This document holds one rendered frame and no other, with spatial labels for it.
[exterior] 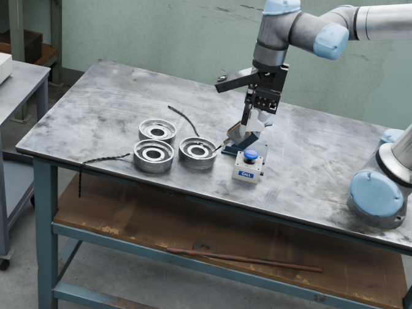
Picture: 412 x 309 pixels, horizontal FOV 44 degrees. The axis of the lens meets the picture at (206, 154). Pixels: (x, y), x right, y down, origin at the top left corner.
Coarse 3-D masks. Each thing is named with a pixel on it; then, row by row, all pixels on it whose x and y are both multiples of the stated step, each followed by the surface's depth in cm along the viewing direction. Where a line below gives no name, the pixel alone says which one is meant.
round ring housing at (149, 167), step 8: (136, 144) 133; (144, 144) 136; (152, 144) 137; (160, 144) 137; (168, 144) 136; (144, 152) 133; (152, 152) 135; (160, 152) 134; (168, 152) 135; (136, 160) 130; (144, 160) 128; (152, 160) 131; (168, 160) 130; (144, 168) 129; (152, 168) 129; (160, 168) 130; (168, 168) 134
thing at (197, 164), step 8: (184, 144) 139; (208, 144) 141; (184, 152) 134; (192, 152) 139; (200, 152) 140; (216, 152) 136; (184, 160) 134; (192, 160) 133; (200, 160) 133; (208, 160) 134; (192, 168) 135; (200, 168) 135
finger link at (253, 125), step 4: (252, 112) 124; (256, 112) 124; (252, 116) 125; (256, 116) 124; (248, 120) 125; (252, 120) 125; (256, 120) 125; (240, 124) 126; (248, 124) 126; (252, 124) 126; (256, 124) 126; (260, 124) 125; (240, 128) 127; (244, 128) 126; (248, 128) 126; (252, 128) 126; (256, 128) 126; (260, 128) 126; (240, 132) 128; (244, 132) 127; (244, 136) 130
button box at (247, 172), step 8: (240, 152) 138; (240, 160) 135; (256, 160) 136; (240, 168) 132; (248, 168) 132; (256, 168) 133; (232, 176) 134; (240, 176) 134; (248, 176) 133; (256, 176) 133; (256, 184) 134
